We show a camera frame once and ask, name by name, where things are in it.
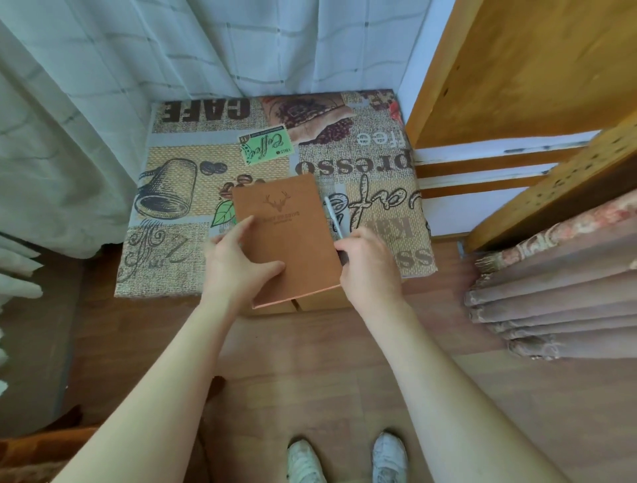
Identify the white pleated curtain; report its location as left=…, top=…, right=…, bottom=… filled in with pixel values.
left=0, top=233, right=45, bottom=399

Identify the orange-brown furry blanket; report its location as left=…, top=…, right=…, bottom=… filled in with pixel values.
left=0, top=424, right=103, bottom=483

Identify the wooden shelf unit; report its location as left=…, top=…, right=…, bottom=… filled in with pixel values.
left=404, top=0, right=637, bottom=253

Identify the person's left white shoe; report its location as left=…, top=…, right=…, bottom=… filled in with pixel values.
left=286, top=438, right=327, bottom=483

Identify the person's left hand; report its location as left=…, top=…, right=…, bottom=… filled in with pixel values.
left=203, top=215, right=287, bottom=312

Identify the white and black pen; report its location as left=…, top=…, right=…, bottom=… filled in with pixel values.
left=323, top=195, right=350, bottom=267

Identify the folded pink patterned fabric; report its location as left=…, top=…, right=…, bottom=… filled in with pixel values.
left=464, top=189, right=637, bottom=362

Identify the person's right forearm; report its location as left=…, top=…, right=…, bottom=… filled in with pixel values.
left=352, top=294, right=570, bottom=483

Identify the person's white shoe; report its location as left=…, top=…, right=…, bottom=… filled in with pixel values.
left=286, top=438, right=327, bottom=483
left=372, top=431, right=409, bottom=483

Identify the person's right hand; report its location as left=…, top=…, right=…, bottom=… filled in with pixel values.
left=333, top=226, right=404, bottom=313

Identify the white checked curtain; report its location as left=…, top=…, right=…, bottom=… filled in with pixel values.
left=0, top=0, right=435, bottom=260

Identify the brown deer-print notebook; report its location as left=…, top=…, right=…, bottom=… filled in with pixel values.
left=231, top=172, right=344, bottom=310

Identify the person's left forearm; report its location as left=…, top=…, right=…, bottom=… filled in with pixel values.
left=52, top=298, right=252, bottom=483

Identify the wooden table base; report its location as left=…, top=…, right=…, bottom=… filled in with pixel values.
left=253, top=279, right=410, bottom=315

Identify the coffee-print tablecloth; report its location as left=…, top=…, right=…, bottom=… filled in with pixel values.
left=114, top=89, right=439, bottom=300

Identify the person's right white shoe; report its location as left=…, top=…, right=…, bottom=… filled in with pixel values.
left=372, top=431, right=409, bottom=483

